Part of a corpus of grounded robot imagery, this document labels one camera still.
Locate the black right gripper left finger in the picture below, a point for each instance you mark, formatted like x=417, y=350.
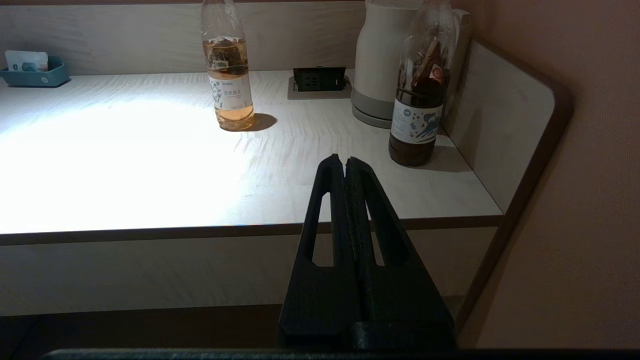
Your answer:
x=320, y=300

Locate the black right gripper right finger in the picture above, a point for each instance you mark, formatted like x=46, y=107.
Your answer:
x=400, y=300

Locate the clear bottle dark tea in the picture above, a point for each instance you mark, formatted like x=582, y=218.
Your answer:
x=417, y=125

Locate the grey kettle base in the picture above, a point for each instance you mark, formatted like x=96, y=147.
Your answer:
x=367, y=112

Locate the wooden desk right side panel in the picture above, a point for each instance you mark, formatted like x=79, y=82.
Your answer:
x=500, y=115

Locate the wooden desk panel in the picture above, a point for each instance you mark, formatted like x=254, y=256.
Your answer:
x=125, y=40
x=500, y=115

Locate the black pop-up power socket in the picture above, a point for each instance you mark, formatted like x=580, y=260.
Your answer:
x=320, y=80

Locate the clear bottle light tea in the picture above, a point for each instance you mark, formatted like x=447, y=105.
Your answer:
x=231, y=95

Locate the white electric kettle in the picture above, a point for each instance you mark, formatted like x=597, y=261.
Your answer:
x=380, y=55

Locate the wooden desk back panel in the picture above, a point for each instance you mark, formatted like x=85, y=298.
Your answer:
x=125, y=40

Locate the small blue tray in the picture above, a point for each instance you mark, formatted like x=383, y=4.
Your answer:
x=37, y=77

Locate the white sachet packets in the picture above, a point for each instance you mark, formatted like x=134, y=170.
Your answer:
x=25, y=60

